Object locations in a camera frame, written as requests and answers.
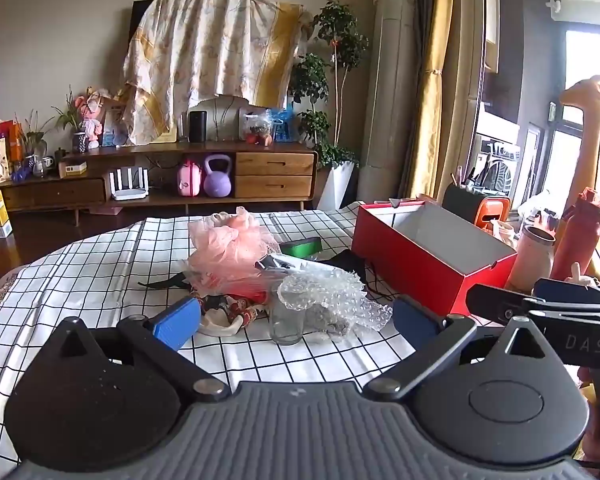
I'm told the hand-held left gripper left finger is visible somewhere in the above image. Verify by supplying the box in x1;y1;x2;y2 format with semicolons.
55;295;231;403

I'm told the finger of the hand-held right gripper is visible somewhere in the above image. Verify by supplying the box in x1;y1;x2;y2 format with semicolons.
532;278;600;307
466;284;548;322

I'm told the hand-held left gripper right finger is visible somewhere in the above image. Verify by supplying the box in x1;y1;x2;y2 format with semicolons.
362;295;551;403

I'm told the red cardboard box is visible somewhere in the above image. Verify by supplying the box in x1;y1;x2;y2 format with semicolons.
351;200;518;317

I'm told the pink tulle cloth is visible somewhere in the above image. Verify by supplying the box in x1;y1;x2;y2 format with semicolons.
187;207;281;296

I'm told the black cloth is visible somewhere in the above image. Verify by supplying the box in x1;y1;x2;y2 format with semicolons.
325;249;381;296

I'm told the clear plastic bag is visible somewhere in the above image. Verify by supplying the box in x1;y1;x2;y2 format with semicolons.
255;254;323;281

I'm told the green sponge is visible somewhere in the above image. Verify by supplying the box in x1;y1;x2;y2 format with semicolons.
279;236;324;260

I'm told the dark cloth strip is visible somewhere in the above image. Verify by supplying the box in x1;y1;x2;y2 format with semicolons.
137;270;188;292

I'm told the red water bottle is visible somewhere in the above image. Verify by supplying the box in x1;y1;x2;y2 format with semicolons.
550;187;600;281

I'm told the white tumbler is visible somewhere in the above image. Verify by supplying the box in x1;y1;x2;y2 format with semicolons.
505;225;556;293

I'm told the red white plush stocking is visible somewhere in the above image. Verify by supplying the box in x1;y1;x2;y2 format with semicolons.
187;280;273;337

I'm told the black white checked tablecloth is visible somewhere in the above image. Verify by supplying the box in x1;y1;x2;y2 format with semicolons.
0;202;511;480

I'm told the bubble wrap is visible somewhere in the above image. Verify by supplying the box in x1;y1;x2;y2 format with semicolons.
277;267;393;336

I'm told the black pen holder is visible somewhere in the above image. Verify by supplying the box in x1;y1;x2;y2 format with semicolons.
441;165;486;221

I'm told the clear glass cup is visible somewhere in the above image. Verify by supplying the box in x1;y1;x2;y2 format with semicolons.
269;287;306;346

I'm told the white router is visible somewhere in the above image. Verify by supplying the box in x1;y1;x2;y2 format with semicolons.
108;167;151;202

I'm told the pink toy case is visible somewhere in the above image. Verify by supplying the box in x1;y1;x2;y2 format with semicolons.
177;159;204;197

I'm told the purple kettlebell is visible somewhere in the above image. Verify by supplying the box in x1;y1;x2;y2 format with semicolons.
203;154;233;198

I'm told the potted tree white planter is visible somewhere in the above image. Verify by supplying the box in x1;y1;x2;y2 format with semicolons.
288;0;370;211

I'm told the giraffe toy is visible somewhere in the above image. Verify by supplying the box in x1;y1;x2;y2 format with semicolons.
560;75;600;221

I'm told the wooden television cabinet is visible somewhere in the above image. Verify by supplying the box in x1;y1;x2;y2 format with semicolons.
0;141;320;226

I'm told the black cylinder speaker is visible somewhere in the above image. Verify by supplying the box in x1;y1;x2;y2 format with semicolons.
188;110;208;143

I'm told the small potted grass plant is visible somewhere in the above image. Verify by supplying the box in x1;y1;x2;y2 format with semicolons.
52;87;88;153

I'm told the clear bag with fruit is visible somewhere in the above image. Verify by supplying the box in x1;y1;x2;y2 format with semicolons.
242;110;276;147

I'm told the pink doll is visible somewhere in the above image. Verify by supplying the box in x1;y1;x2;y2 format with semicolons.
75;91;111;150

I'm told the blue plastic bag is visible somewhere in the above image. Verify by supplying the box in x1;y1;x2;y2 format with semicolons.
270;107;297;143

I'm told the plant in glass vase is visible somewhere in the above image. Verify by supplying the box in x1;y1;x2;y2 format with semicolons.
17;110;56;161

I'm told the covered standing air conditioner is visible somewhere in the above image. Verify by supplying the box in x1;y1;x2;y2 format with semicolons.
356;0;425;206

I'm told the yellow curtain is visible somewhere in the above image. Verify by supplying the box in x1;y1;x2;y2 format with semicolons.
400;0;481;201

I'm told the orange gift bag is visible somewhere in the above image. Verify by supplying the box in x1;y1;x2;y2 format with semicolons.
0;120;26;161

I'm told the patterned yellow white sheet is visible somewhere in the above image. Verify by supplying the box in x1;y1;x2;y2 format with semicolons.
121;0;313;147

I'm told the black television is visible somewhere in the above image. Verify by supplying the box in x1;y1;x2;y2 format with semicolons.
131;0;153;43

